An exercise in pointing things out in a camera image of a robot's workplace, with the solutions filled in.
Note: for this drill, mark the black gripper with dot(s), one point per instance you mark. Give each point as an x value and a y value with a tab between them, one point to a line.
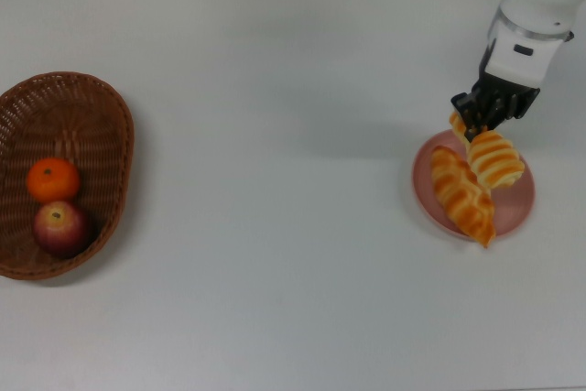
508	89

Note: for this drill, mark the striped toy bread roll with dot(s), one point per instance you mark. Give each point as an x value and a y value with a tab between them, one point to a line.
494	157

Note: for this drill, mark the braided toy bread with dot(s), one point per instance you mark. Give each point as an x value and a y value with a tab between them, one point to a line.
462	194

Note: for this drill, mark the orange toy mandarin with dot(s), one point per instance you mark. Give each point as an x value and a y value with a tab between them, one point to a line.
53	180

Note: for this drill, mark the red toy apple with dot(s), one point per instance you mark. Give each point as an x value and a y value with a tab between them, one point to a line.
61	231

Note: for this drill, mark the pink plate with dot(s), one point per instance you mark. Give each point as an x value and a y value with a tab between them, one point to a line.
513	212

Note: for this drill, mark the brown woven basket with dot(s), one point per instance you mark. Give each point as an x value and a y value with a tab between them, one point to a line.
68	111

